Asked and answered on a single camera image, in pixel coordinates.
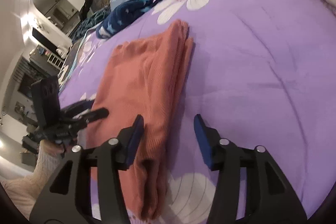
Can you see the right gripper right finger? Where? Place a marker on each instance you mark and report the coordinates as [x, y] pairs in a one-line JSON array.
[[270, 197]]

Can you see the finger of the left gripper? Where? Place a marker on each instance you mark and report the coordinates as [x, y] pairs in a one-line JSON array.
[[88, 116], [77, 108]]

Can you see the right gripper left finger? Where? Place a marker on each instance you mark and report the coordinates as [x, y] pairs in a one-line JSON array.
[[66, 198]]

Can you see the salmon pink knit sweater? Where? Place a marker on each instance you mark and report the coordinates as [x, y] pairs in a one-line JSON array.
[[144, 77]]

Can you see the left hand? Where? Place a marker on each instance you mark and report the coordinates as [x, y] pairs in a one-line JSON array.
[[53, 149]]

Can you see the teal knit blanket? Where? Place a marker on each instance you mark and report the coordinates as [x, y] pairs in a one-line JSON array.
[[90, 22]]

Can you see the black garment on bedhead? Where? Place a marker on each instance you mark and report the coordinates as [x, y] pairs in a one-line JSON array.
[[85, 9]]

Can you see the navy star plush toy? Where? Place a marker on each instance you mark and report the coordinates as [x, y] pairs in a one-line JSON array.
[[123, 16]]

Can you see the purple floral duvet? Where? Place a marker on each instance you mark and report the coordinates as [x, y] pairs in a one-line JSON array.
[[262, 73]]

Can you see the arched wall mirror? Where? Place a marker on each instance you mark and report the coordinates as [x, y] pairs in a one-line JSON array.
[[54, 19]]

